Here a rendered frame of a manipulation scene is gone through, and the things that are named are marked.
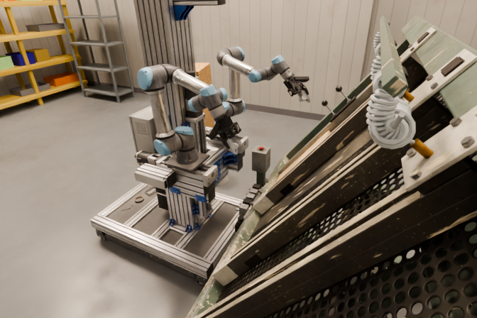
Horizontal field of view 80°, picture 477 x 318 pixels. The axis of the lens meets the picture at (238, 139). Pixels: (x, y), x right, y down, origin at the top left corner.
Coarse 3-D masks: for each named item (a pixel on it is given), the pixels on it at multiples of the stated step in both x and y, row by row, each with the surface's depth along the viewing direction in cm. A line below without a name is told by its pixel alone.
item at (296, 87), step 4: (292, 76) 183; (288, 80) 183; (292, 80) 185; (288, 84) 185; (292, 84) 184; (296, 84) 183; (300, 84) 184; (288, 88) 186; (292, 88) 183; (296, 88) 183; (300, 88) 184; (288, 92) 188; (292, 92) 187; (296, 92) 183
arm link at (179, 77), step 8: (160, 64) 169; (168, 72) 165; (176, 72) 165; (184, 72) 166; (176, 80) 166; (184, 80) 161; (192, 80) 159; (192, 88) 158; (200, 88) 155; (224, 96) 153
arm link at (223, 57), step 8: (224, 48) 209; (216, 56) 208; (224, 56) 201; (224, 64) 202; (232, 64) 196; (240, 64) 192; (240, 72) 193; (248, 72) 187; (256, 72) 181; (264, 72) 185; (256, 80) 182
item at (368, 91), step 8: (368, 88) 155; (360, 96) 158; (368, 96) 157; (352, 104) 162; (360, 104) 160; (344, 112) 166; (336, 120) 169; (328, 128) 174; (320, 136) 178; (312, 144) 182; (304, 152) 187; (280, 168) 204
